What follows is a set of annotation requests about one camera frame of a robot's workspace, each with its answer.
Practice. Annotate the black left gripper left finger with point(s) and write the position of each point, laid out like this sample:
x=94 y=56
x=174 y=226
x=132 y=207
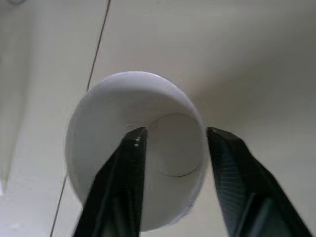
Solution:
x=118 y=187

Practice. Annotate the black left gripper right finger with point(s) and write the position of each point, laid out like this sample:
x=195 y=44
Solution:
x=247 y=187

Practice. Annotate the white paper cup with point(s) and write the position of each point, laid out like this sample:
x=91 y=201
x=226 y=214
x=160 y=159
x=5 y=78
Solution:
x=128 y=103

